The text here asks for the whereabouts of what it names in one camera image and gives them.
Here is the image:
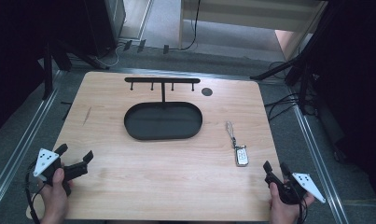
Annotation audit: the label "white floor cable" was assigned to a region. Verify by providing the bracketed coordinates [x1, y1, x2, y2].
[93, 43, 124, 68]

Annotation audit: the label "right hand-held gripper cable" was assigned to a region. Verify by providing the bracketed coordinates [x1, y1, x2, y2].
[296, 186, 310, 224]

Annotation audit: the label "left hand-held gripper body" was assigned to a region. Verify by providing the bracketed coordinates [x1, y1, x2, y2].
[33, 147, 90, 196]

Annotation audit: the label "person's right hand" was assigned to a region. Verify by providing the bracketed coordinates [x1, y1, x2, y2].
[268, 182, 316, 224]

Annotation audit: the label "white shelf unit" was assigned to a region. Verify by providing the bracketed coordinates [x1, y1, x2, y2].
[177, 0, 329, 62]

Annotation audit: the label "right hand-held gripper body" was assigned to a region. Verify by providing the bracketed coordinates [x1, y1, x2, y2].
[264, 172, 327, 205]

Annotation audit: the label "person's left hand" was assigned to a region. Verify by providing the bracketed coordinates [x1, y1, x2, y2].
[38, 167, 75, 224]

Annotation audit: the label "silver car key with strap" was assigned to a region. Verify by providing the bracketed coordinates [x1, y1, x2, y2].
[224, 120, 250, 168]

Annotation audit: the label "hand-held gripper cable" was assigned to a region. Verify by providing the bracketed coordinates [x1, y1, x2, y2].
[24, 161, 47, 224]
[296, 186, 310, 224]

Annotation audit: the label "dark cabinet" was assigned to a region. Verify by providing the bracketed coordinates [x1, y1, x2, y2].
[82, 0, 128, 59]

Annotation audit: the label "left hand-held gripper cable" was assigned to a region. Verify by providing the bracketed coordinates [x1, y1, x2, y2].
[24, 161, 47, 224]

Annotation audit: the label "black hanging cable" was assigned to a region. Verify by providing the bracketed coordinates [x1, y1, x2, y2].
[175, 0, 202, 51]

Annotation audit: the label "round tan disc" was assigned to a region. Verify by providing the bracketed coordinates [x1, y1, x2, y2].
[25, 195, 47, 220]

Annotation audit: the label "black floor cables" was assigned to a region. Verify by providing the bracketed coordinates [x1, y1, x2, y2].
[264, 61, 320, 121]

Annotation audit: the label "black hook rack with tray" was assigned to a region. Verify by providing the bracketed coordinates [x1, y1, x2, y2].
[123, 77, 203, 141]

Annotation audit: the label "metal floor rail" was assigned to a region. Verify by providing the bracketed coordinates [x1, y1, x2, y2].
[0, 71, 67, 216]
[292, 104, 352, 224]

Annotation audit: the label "black tripod stand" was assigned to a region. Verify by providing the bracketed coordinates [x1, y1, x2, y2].
[249, 3, 339, 116]
[40, 36, 110, 101]

